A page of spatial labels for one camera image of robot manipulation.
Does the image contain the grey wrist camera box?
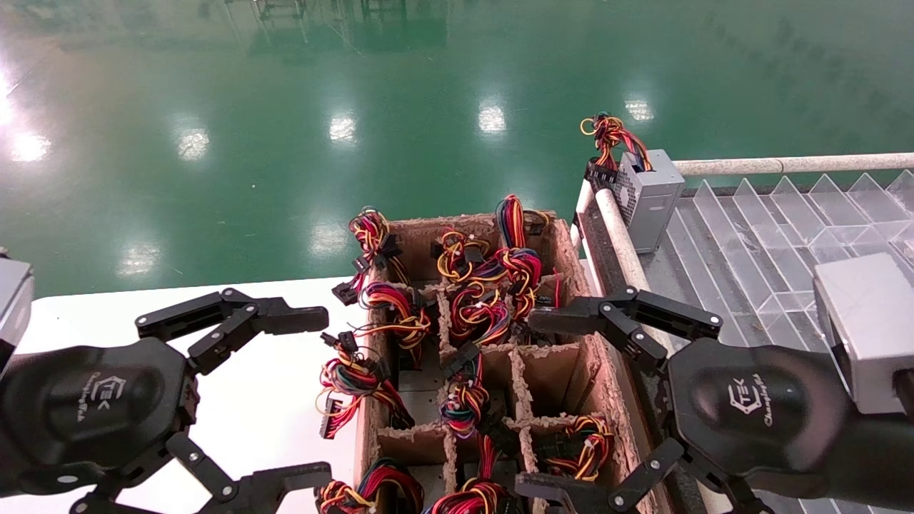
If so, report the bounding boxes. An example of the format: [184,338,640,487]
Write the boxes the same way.
[0,256,34,373]
[813,252,914,416]

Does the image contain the clear ribbed conveyor surface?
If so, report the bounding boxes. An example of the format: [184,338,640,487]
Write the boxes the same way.
[643,170,914,514]

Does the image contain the brown divided cardboard box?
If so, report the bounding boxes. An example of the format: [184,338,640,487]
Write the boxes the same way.
[353,211,661,514]

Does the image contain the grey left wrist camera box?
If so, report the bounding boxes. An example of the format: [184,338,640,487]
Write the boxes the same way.
[0,256,34,373]

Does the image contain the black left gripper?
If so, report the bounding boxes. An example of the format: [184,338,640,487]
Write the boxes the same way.
[0,288,334,514]

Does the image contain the black conveyor frame strip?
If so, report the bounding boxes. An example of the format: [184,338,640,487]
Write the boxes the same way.
[577,203,708,514]

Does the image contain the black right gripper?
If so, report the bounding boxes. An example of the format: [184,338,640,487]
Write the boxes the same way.
[514,286,870,514]

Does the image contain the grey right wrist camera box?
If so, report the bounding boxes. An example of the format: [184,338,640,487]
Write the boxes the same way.
[813,252,914,416]

